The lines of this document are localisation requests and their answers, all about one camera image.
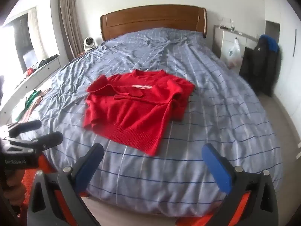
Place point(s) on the white sheer curtain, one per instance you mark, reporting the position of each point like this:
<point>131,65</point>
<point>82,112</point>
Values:
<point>35,33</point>

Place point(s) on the black and blue jacket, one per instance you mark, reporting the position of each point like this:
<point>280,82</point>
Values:
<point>261,68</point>

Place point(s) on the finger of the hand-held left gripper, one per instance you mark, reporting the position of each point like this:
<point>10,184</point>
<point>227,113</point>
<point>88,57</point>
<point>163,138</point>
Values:
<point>27,126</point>
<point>48,139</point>

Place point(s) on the orange bed sheet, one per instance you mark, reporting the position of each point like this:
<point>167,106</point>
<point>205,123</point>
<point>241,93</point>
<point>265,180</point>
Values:
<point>29,181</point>

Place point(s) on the clear bottle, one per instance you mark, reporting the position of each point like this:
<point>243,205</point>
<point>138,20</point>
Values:
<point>232,27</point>

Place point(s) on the red knitted sweater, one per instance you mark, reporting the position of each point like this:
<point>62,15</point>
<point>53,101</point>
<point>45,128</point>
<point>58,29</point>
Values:
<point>131,113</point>

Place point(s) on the small red cloth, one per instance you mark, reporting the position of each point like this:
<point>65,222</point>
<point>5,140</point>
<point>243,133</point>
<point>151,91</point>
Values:
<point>30,71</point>

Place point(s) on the wooden nightstand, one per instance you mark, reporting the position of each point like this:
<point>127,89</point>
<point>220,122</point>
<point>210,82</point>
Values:
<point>81,53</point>

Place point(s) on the window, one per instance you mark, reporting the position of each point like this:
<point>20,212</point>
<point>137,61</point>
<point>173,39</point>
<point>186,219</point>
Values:
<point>23,40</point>

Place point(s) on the white dresser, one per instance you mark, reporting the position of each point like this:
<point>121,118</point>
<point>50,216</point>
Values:
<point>225,35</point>

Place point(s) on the dark clothes pile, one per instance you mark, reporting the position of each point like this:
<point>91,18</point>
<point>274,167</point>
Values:
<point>48,60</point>

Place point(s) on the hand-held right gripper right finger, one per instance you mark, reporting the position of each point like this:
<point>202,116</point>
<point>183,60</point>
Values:
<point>218,169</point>

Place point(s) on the white window seat cabinet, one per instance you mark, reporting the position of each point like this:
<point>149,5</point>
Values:
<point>35,78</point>

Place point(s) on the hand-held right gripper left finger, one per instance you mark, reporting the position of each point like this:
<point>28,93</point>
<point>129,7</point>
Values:
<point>86,170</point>

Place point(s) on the white desk fan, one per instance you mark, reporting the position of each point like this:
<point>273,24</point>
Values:
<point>89,42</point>

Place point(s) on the beige curtain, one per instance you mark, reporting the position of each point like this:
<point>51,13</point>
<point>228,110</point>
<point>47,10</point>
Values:
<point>68,23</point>

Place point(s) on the white plastic bag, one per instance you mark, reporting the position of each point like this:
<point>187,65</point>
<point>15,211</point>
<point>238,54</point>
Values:
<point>232,53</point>

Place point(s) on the wooden headboard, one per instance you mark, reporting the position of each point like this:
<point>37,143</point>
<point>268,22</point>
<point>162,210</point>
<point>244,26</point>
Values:
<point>152,16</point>

